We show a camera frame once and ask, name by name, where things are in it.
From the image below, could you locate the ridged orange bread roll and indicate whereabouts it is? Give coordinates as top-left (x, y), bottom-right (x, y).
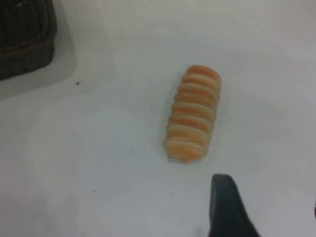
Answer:
top-left (163, 64), bottom-right (222, 164)

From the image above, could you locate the dark brown wicker basket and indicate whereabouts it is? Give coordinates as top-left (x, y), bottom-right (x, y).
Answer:
top-left (0, 0), bottom-right (55, 81)

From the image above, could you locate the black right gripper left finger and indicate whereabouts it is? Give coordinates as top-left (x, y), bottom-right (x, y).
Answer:
top-left (208, 173), bottom-right (262, 237)

